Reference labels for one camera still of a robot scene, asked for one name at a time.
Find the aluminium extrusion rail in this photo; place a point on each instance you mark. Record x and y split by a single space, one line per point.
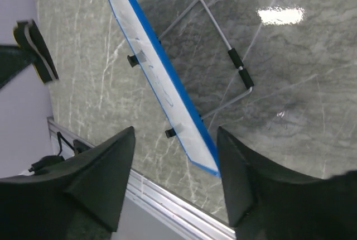
180 217

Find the black whiteboard clip upper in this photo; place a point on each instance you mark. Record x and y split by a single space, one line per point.
133 61

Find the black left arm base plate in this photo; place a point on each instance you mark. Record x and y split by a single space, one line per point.
77 147

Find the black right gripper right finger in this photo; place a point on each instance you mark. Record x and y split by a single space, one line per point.
265 200

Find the blue-framed small whiteboard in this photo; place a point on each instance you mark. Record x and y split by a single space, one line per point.
167 86

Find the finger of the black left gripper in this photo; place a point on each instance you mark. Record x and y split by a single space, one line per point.
13 61

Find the yellow bone-shaped whiteboard eraser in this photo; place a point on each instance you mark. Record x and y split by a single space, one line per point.
29 38

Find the grey wire whiteboard stand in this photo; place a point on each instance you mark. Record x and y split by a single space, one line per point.
210 69

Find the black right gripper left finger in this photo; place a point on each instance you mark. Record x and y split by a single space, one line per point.
78 198

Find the black whiteboard clip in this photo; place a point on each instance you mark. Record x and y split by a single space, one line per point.
170 133
133 61

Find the black whiteboard clip lower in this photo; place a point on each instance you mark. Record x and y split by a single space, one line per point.
170 133

